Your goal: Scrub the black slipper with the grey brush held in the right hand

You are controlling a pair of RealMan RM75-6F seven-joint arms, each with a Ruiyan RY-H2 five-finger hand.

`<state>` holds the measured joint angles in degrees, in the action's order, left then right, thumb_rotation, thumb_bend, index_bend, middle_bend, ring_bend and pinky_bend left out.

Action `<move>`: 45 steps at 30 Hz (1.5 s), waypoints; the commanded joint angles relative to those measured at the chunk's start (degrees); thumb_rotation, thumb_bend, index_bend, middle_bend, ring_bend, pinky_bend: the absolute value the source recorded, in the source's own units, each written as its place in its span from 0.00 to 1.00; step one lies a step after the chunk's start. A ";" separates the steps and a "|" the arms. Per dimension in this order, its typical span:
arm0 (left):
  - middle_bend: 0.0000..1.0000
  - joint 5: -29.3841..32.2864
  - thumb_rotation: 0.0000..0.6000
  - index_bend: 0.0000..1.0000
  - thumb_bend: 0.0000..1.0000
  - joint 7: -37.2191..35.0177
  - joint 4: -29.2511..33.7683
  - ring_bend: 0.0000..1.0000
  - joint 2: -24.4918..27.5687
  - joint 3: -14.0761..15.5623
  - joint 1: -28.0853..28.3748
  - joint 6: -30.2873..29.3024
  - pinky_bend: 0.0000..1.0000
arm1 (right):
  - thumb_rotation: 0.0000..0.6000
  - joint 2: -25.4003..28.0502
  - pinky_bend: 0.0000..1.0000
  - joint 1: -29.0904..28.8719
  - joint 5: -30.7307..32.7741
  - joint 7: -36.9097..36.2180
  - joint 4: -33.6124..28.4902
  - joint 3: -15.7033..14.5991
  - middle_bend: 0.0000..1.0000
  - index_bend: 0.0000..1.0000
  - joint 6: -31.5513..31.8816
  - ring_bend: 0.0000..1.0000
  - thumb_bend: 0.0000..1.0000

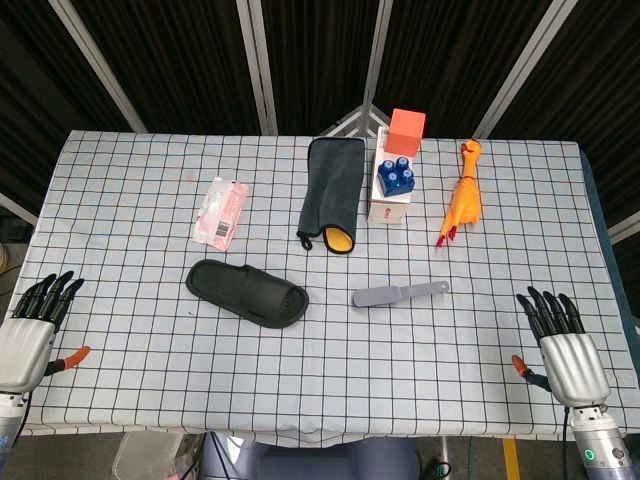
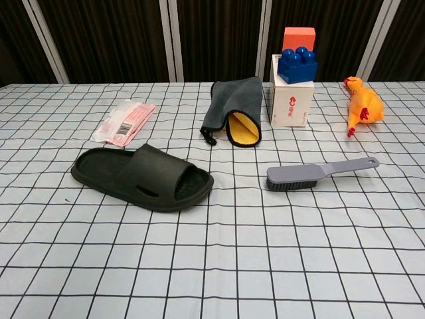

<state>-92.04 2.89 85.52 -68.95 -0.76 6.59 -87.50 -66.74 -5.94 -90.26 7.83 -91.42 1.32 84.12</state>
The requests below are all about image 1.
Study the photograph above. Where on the blue building block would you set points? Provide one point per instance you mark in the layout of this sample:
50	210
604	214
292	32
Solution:
396	177

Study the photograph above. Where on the white cardboard box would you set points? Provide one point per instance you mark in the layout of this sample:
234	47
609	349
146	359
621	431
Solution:
387	210

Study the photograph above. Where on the black folding screen white frames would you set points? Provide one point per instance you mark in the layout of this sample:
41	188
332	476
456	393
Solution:
190	60

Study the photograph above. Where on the pink plastic package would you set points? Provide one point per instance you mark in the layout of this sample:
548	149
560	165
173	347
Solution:
220	212

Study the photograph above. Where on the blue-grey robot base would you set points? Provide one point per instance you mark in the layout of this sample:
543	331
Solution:
310	462

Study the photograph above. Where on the dark grey towel yellow lining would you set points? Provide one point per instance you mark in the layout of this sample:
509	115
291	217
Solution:
332	185

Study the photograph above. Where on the black slipper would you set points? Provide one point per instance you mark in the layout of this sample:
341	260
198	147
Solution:
235	290

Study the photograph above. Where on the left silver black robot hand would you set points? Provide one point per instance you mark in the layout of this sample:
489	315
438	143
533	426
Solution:
27	345

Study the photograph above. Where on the white checkered tablecloth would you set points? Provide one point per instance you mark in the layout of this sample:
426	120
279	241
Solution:
320	360

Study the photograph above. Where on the white metal screen foot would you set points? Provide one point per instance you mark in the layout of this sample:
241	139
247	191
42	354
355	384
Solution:
361	120

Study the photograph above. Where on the orange cube box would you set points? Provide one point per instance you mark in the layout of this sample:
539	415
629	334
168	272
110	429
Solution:
405	132

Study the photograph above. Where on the yellow rubber chicken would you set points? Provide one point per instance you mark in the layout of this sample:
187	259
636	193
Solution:
465	200

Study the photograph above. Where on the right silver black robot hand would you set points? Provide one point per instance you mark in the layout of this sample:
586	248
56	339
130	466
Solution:
572	360

